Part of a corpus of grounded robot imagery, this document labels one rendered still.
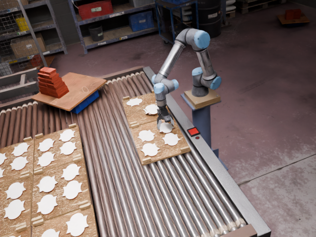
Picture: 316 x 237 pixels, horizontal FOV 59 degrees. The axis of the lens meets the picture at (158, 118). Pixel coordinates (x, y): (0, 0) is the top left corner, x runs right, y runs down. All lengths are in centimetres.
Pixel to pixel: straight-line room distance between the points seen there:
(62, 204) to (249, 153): 210
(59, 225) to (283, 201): 197
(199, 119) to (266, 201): 97
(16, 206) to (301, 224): 220
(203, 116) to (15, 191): 160
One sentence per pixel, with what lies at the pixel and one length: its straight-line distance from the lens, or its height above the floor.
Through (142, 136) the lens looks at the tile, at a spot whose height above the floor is 94.
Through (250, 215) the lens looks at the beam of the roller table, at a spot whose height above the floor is 92.
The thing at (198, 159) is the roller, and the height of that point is 92.
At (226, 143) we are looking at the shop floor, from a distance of 334.
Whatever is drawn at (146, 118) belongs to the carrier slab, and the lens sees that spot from 225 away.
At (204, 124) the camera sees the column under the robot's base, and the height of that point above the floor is 62.
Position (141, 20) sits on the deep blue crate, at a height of 34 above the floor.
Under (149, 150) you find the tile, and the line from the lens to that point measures 196.
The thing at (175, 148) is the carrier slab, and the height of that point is 94.
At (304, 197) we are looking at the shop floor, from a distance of 297.
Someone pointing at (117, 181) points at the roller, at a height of 92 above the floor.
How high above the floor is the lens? 229
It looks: 37 degrees down
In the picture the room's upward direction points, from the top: 10 degrees counter-clockwise
